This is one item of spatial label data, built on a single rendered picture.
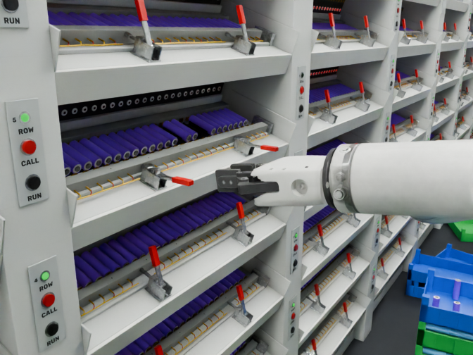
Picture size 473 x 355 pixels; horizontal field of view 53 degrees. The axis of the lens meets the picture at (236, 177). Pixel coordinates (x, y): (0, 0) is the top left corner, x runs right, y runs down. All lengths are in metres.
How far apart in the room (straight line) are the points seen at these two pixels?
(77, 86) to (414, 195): 0.42
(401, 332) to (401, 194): 1.69
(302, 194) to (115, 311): 0.39
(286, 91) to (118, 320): 0.61
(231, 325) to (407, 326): 1.25
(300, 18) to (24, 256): 0.76
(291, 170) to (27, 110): 0.31
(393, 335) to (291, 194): 1.64
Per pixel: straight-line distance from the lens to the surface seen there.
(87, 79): 0.66
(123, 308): 0.83
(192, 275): 0.92
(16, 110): 0.59
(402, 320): 2.28
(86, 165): 0.78
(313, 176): 0.57
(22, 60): 0.60
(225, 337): 1.10
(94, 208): 0.71
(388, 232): 2.16
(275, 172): 0.59
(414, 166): 0.53
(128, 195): 0.75
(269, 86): 1.12
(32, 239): 0.63
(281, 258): 1.22
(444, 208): 0.54
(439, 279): 1.68
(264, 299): 1.23
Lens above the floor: 1.19
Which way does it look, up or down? 17 degrees down
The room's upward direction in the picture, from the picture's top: straight up
